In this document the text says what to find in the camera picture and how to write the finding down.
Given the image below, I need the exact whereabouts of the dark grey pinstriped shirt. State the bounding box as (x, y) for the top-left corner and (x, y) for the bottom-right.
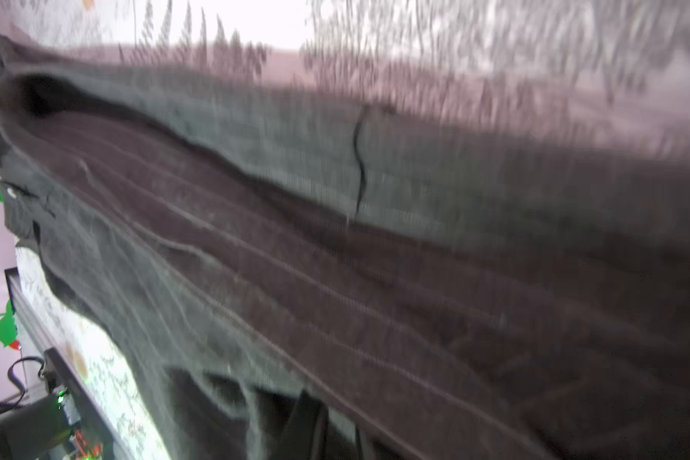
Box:
(0, 34), (690, 459)

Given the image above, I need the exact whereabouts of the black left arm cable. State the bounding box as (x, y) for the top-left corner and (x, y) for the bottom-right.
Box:
(0, 355), (47, 424)

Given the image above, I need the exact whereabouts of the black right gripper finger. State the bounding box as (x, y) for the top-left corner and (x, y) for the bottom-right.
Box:
(272, 392), (328, 460)

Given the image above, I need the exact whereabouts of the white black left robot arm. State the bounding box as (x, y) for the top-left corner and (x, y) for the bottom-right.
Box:
(0, 390), (76, 459)

